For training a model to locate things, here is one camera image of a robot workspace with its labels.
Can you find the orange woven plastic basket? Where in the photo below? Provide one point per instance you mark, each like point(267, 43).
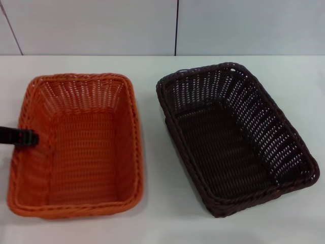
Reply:
point(86, 157)

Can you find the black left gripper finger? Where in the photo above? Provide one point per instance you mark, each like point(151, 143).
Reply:
point(24, 137)

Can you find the dark brown woven basket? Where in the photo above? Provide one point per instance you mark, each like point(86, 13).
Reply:
point(228, 152)

